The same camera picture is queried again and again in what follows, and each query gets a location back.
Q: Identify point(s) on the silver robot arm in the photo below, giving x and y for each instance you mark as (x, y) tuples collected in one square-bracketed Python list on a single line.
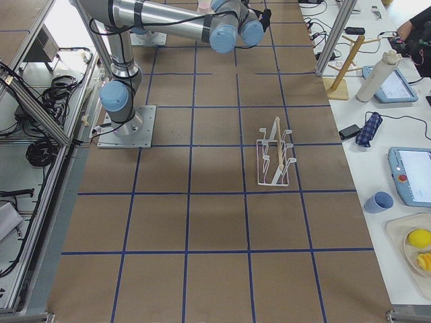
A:
[(150, 22)]

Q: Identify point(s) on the pink plastic cup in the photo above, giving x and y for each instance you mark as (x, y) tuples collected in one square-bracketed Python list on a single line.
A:
[(204, 7)]

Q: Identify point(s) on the blue cup on desk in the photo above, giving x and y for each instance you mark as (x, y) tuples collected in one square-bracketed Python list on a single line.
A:
[(378, 202)]

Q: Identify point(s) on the wooden dowel on rack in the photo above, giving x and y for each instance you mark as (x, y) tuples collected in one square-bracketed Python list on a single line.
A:
[(279, 144)]

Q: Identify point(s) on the wooden mug tree stand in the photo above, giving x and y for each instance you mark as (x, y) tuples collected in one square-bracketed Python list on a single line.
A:
[(336, 88)]

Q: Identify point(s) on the black phone on desk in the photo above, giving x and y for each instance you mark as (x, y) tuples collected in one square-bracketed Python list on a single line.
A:
[(349, 132)]

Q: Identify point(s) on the blue plaid folded umbrella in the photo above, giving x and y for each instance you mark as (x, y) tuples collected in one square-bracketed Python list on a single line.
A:
[(369, 130)]

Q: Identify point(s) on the black power adapter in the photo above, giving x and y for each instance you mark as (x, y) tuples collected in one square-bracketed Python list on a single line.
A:
[(355, 30)]

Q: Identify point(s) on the blue teach pendant left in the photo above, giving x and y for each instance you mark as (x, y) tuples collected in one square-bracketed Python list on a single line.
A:
[(395, 89)]

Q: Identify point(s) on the blue teach pendant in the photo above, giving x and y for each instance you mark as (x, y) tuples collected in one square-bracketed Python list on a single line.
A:
[(395, 89), (410, 168)]

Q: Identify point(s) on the blue teach pendant right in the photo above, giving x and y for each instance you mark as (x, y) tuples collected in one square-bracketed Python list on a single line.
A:
[(410, 168)]

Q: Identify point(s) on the white cylindrical bottle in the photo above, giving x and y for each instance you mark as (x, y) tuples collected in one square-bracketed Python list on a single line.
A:
[(378, 75)]

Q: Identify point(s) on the beige tray with fruit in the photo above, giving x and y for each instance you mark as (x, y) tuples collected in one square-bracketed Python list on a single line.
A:
[(399, 229)]

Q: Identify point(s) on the yellow lemon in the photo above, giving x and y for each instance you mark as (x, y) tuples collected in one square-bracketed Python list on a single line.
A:
[(419, 238)]

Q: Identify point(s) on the orange slices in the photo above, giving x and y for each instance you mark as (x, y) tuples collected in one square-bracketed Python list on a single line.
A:
[(424, 261)]

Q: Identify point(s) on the white wire cup rack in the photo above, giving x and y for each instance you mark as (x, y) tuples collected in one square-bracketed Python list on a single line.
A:
[(268, 173)]

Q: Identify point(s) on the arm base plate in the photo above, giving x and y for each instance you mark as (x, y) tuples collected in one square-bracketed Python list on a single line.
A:
[(137, 133)]

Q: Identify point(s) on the aluminium frame post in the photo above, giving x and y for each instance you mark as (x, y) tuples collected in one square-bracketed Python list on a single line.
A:
[(341, 19)]

